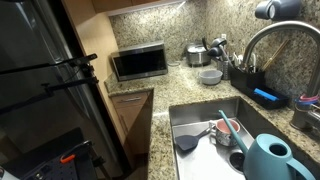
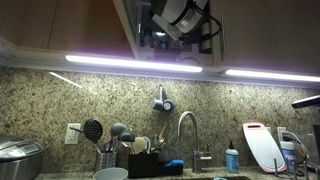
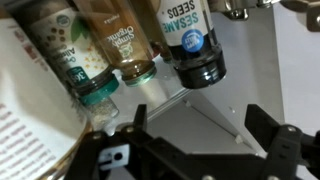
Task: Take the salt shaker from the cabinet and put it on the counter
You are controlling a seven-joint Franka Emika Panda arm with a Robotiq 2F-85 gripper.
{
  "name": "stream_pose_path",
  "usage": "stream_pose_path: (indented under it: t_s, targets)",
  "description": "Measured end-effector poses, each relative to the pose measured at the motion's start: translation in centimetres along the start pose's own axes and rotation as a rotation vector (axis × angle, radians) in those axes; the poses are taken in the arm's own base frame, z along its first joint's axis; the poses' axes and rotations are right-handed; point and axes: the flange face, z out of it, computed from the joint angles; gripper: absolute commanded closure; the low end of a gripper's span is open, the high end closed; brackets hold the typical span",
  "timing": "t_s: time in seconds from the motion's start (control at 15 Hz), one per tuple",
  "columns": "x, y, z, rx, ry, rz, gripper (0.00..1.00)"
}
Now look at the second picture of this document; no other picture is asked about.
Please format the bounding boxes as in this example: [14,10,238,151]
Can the white wall outlet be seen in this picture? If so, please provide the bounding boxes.
[276,126,288,143]
[64,123,83,146]

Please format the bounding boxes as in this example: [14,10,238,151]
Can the white power cable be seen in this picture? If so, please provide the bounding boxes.
[282,129,311,164]

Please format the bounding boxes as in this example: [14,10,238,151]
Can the black slotted spoon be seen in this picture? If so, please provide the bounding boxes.
[68,118,105,154]

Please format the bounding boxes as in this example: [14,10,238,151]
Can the blue sponge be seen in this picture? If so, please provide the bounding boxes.
[162,159,185,168]

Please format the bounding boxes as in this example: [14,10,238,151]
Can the grey bowl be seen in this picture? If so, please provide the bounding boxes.
[92,166,130,180]

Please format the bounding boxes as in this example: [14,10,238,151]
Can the open cabinet door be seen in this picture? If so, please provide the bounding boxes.
[111,0,140,60]

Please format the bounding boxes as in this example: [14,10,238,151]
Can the long LED light strip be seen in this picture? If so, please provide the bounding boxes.
[224,68,320,83]
[64,54,204,74]

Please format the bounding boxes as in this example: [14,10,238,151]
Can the grey ladle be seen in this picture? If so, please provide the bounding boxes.
[108,122,128,153]

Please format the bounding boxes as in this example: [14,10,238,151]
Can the white spoon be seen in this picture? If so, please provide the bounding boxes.
[132,136,148,155]

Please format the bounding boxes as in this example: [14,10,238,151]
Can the silver rice cooker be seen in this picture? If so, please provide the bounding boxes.
[0,135,45,180]

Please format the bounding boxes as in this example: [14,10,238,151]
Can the closed wooden upper cabinet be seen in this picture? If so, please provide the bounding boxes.
[0,0,134,59]

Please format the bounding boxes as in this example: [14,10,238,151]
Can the closed cabinet door with handle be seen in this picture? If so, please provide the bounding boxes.
[210,0,320,75]

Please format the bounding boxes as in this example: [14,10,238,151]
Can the clear glass container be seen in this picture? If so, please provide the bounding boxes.
[60,163,95,180]

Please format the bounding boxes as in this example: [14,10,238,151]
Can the blue soap bottle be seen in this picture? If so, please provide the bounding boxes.
[225,139,240,174]

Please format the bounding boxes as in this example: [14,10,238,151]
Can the perforated steel utensil holder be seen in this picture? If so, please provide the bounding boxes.
[93,151,118,173]

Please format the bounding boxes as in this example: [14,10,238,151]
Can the white bottle blue label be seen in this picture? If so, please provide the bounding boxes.
[279,140,297,165]

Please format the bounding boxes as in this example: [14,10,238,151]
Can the black ladle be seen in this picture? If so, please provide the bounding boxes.
[113,131,136,153]

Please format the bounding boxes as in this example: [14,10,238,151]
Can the wooden upper cabinet box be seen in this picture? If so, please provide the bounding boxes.
[134,0,215,67]

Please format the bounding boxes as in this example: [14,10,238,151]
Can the brushed steel faucet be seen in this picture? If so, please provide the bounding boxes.
[176,110,214,174]

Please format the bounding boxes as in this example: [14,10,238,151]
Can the metal dish rack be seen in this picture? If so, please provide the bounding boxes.
[272,156,320,180]

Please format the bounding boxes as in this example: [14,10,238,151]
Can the white pink cutting board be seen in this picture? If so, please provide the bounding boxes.
[242,122,288,174]

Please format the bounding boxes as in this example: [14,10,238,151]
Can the metal cabinet door handle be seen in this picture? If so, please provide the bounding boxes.
[218,17,228,62]

